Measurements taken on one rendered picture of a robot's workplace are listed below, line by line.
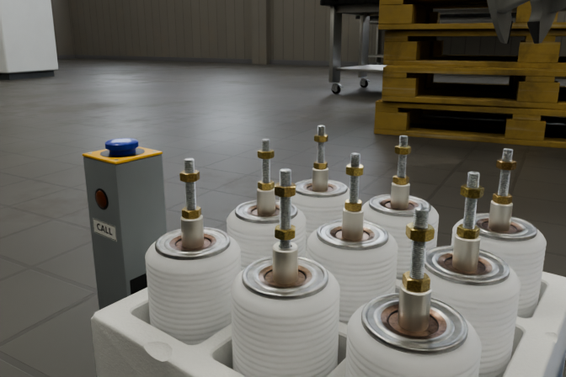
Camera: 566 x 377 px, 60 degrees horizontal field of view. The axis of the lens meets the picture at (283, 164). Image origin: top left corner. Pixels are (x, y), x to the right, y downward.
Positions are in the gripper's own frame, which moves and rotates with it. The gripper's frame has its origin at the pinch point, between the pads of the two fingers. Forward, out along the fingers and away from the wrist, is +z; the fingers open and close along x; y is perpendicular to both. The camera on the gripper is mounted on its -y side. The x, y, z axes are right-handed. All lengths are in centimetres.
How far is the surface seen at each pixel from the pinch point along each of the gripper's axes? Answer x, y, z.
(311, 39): 231, -759, 5
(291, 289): -26.2, 8.5, 20.9
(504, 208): -0.3, 1.7, 18.5
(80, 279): -51, -50, 46
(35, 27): -156, -594, -9
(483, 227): -1.5, 0.2, 21.2
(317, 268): -22.8, 5.2, 21.0
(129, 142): -39.1, -18.6, 13.4
